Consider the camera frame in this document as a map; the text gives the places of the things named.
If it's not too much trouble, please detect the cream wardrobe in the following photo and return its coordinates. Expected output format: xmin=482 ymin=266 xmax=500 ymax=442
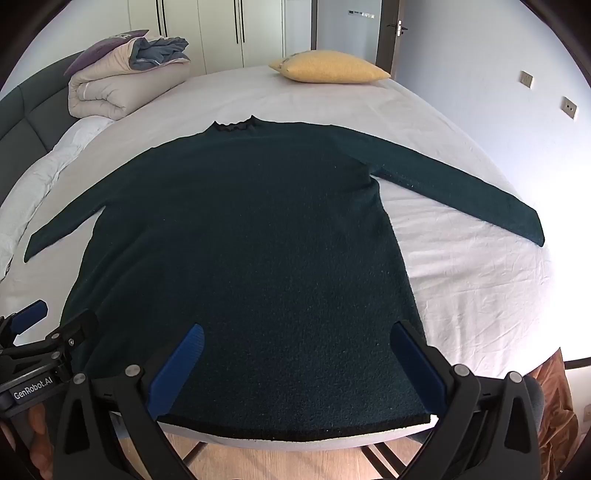
xmin=128 ymin=0 xmax=317 ymax=77

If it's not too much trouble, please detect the purple pillow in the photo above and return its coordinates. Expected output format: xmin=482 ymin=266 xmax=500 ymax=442
xmin=64 ymin=29 xmax=149 ymax=77

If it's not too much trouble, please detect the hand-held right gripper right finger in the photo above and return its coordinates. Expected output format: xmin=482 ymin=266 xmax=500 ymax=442
xmin=390 ymin=320 xmax=541 ymax=480

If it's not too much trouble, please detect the bed with white sheet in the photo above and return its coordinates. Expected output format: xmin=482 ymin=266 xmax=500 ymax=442
xmin=0 ymin=65 xmax=566 ymax=450

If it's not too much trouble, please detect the white pillow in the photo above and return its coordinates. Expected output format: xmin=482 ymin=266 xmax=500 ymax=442
xmin=0 ymin=115 xmax=114 ymax=282

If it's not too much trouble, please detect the brown cloth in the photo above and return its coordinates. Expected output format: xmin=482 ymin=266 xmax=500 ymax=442
xmin=536 ymin=348 xmax=579 ymax=478

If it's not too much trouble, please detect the yellow pillow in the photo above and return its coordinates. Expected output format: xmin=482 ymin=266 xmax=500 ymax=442
xmin=269 ymin=50 xmax=392 ymax=84

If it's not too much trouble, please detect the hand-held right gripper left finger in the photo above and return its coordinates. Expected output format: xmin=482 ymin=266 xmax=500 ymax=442
xmin=53 ymin=323 xmax=205 ymax=480

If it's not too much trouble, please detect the blue-grey blanket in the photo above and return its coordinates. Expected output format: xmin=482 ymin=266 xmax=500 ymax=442
xmin=128 ymin=36 xmax=191 ymax=72

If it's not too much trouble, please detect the folded beige duvet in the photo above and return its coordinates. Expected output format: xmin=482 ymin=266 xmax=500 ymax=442
xmin=68 ymin=39 xmax=192 ymax=121

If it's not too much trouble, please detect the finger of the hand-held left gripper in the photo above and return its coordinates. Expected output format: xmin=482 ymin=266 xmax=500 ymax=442
xmin=44 ymin=308 xmax=100 ymax=356
xmin=0 ymin=299 xmax=49 ymax=349

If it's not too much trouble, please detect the dark green sweater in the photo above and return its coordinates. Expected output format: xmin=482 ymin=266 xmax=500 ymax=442
xmin=24 ymin=115 xmax=546 ymax=441

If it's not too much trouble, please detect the dark grey headboard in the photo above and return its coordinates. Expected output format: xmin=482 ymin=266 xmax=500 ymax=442
xmin=0 ymin=50 xmax=88 ymax=153

